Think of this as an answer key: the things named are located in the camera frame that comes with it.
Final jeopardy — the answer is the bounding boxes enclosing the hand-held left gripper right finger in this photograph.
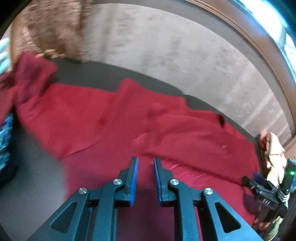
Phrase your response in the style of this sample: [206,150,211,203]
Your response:
[154,157,265,241]

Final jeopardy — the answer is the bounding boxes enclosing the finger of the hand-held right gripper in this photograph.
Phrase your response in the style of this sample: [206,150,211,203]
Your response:
[253,173,274,189]
[242,176,262,193]

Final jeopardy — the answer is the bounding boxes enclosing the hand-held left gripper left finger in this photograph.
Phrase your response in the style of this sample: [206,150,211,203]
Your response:
[26,156,139,241]

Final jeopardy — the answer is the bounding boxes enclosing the dark red garment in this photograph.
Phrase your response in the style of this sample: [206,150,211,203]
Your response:
[0,51,260,241]

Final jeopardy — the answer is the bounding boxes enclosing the person's right forearm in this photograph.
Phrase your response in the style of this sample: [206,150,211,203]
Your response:
[264,209,292,241]

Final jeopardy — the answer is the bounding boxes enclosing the beige knit sweater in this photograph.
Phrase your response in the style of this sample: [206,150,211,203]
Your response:
[264,132,288,183]

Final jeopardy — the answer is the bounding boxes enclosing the window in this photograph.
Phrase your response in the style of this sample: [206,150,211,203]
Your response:
[236,0,296,77]

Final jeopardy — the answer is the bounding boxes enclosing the wooden window trim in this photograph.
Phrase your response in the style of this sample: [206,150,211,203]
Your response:
[185,0,296,107]

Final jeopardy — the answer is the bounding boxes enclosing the patterned brown curtain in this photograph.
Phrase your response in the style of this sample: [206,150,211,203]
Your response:
[10,0,93,64]

